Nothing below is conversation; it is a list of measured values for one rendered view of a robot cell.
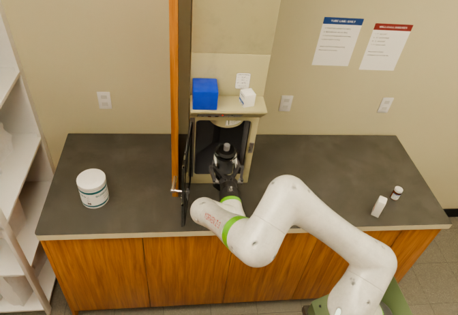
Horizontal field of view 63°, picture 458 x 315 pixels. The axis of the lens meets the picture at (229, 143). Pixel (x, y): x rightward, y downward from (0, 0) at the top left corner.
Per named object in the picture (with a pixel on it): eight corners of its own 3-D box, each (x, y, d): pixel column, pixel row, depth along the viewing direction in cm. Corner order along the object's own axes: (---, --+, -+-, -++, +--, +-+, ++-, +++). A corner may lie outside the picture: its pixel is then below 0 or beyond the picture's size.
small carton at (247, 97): (238, 101, 160) (240, 89, 156) (249, 99, 161) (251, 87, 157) (243, 108, 156) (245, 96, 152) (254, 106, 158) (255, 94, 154)
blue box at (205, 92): (191, 95, 160) (192, 77, 154) (215, 96, 161) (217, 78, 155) (192, 110, 152) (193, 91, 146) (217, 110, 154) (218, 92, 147)
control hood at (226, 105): (189, 113, 167) (189, 94, 160) (260, 114, 171) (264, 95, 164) (189, 129, 158) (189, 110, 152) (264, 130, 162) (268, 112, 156)
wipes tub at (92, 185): (84, 188, 189) (79, 168, 179) (111, 188, 191) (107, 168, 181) (79, 209, 180) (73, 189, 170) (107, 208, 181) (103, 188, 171)
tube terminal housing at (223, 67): (187, 151, 216) (189, 24, 165) (242, 151, 221) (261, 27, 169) (187, 183, 198) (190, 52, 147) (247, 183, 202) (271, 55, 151)
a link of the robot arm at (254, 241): (295, 241, 104) (264, 219, 100) (271, 281, 102) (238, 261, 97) (263, 223, 121) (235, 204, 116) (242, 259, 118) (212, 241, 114)
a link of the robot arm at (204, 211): (248, 254, 119) (259, 220, 120) (217, 246, 115) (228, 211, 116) (207, 225, 152) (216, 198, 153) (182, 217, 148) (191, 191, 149)
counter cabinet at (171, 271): (93, 228, 281) (69, 138, 221) (352, 221, 308) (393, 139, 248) (73, 318, 232) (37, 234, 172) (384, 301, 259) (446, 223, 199)
